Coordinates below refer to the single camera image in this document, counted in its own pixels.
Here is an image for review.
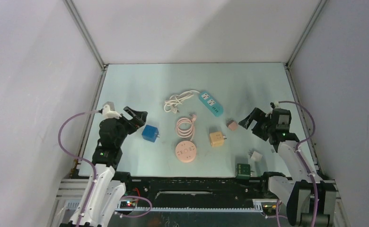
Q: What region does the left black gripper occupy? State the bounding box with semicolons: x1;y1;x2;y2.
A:
114;106;147;146

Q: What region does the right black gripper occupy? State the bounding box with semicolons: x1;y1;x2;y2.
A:
238;107;275;141

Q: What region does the blue cube plug adapter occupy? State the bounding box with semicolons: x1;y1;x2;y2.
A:
141;125;159;142

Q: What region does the yellow cube plug adapter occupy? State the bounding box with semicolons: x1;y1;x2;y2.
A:
209;131;226;148

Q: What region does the pink round power socket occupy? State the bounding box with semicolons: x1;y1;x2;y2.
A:
175;141;197;163

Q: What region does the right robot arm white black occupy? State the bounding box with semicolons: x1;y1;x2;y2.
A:
239;108;336;227

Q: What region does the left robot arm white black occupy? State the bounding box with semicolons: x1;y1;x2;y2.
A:
60;104;148;227

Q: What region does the small pink plug adapter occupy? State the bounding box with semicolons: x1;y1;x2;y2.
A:
227;120;238;131

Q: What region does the small white plug adapter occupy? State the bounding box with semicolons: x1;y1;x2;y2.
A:
249;151;263;162

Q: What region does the green cube plug adapter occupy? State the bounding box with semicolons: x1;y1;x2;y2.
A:
235;163;254;180

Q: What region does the teal power strip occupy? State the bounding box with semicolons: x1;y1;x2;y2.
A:
199;91;224;117

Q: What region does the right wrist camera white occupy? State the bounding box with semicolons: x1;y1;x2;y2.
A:
265;101;280;117

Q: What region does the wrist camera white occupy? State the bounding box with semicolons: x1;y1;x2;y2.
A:
101;101;122;119
265;101;280;117

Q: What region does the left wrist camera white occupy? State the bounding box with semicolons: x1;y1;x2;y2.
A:
101;101;122;119

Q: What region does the white coiled power cord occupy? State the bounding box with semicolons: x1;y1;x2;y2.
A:
164;90;202;114

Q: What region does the pink coiled cord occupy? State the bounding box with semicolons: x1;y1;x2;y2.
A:
175;114;198;140

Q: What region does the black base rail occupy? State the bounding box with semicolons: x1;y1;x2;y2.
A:
123;176;277;208

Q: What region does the grey slotted cable duct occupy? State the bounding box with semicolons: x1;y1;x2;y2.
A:
66;200;279;214

